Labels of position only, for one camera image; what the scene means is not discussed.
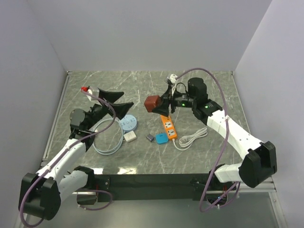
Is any aluminium rail frame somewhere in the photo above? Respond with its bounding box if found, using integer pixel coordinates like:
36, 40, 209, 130
14, 70, 289, 228

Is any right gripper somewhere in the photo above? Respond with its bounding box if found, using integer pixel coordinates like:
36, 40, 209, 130
152, 85, 196, 117

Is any small grey charger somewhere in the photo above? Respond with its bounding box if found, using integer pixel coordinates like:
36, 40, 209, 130
146, 134, 155, 142

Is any orange power strip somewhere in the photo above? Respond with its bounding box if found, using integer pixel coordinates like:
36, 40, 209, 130
161, 115, 178, 140

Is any light blue power cable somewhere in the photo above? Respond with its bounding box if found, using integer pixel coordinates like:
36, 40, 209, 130
92, 118, 124, 156

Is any blue square adapter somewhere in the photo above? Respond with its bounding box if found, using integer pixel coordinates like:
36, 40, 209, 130
155, 133, 169, 144

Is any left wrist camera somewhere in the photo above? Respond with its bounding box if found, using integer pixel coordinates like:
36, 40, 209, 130
81, 86, 99, 103

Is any black base beam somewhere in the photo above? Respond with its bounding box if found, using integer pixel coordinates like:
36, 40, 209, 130
79, 173, 209, 200

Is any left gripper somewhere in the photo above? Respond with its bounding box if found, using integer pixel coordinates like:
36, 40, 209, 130
86, 88, 133, 130

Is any round light blue power strip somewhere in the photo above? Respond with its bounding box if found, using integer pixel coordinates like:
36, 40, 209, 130
119, 114, 137, 133

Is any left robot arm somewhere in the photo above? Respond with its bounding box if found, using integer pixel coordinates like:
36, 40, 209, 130
19, 86, 133, 220

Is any white power cable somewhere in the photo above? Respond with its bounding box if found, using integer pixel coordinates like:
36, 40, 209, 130
172, 127, 209, 151

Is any red cube socket adapter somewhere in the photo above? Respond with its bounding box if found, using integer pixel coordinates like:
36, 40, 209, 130
144, 95, 162, 114

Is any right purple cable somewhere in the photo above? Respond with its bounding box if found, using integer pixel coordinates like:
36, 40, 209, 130
175, 67, 240, 213

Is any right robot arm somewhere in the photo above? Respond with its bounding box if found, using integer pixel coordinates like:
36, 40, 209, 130
144, 77, 277, 190

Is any white square plug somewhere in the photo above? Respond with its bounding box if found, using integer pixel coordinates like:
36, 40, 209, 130
123, 131, 137, 143

